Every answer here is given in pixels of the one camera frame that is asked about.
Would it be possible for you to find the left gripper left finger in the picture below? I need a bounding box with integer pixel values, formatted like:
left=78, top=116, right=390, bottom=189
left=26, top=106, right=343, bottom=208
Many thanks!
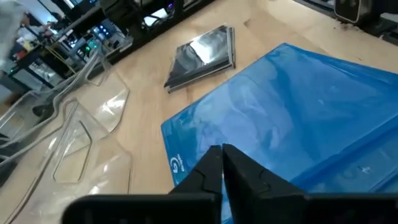
left=169, top=144, right=224, bottom=195

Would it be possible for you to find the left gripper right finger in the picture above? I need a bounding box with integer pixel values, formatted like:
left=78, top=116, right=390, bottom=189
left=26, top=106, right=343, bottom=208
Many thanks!
left=222, top=143, right=308, bottom=195

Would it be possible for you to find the blue jewel case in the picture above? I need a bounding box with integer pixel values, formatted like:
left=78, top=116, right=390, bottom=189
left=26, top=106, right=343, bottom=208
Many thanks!
left=160, top=42, right=398, bottom=224
left=298, top=136, right=398, bottom=194

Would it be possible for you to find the clear black jewel case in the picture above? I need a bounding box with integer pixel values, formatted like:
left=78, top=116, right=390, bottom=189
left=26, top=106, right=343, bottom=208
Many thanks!
left=166, top=26, right=236, bottom=94
left=165, top=26, right=235, bottom=91
left=164, top=24, right=234, bottom=88

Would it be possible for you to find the clear plastic bin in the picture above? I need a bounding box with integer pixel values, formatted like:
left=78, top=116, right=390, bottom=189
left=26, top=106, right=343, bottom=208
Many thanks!
left=0, top=49, right=131, bottom=150
left=0, top=98, right=133, bottom=224

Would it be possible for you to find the white paper booklet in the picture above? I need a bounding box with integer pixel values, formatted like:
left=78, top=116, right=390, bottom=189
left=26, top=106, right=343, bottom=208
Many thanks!
left=142, top=7, right=169, bottom=27

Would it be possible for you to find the black equipment rack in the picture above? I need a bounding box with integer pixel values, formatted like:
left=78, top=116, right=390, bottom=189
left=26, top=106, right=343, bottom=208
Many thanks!
left=9, top=0, right=218, bottom=94

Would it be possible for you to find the small black silver camera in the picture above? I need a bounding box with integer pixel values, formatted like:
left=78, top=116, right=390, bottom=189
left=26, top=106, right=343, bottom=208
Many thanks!
left=333, top=0, right=383, bottom=25

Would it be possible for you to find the black aluminium table frame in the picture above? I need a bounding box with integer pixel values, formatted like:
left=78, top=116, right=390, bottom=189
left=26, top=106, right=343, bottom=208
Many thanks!
left=102, top=0, right=398, bottom=66

